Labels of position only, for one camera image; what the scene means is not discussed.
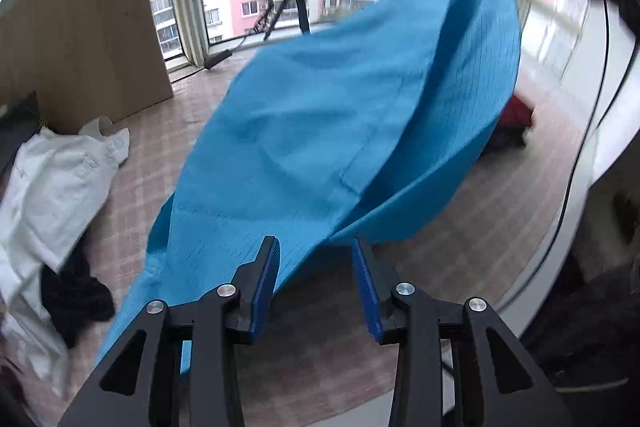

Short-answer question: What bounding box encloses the red cloth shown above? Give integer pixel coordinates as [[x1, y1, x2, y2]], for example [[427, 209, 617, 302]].
[[492, 91, 537, 148]]

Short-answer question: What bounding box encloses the wooden wardrobe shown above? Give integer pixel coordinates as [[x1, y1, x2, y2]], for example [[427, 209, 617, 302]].
[[0, 0, 175, 134]]

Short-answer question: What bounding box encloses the blue garment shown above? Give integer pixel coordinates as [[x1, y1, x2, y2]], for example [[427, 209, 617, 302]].
[[95, 0, 523, 375]]

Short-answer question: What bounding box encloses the side window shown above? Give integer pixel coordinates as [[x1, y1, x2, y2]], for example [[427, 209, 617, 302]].
[[517, 0, 603, 82]]

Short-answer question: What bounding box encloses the black furniture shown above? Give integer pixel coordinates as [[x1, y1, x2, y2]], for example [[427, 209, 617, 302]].
[[0, 91, 42, 175]]

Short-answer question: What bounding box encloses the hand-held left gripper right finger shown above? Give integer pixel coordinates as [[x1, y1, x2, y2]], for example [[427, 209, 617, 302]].
[[351, 234, 576, 427]]

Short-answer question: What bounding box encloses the black tripod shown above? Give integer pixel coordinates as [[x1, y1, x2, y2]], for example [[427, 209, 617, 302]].
[[202, 0, 315, 72]]

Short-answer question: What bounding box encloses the black cable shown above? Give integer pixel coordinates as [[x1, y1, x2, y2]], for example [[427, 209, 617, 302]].
[[500, 0, 632, 308]]

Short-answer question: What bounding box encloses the white cloth pile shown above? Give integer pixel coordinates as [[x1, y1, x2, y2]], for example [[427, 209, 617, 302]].
[[0, 116, 131, 403]]

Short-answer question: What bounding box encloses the black cloth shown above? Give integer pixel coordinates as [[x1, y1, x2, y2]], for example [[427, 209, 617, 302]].
[[41, 247, 117, 349]]

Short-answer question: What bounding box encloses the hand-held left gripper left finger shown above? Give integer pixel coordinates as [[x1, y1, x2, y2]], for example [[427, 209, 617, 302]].
[[57, 235, 281, 427]]

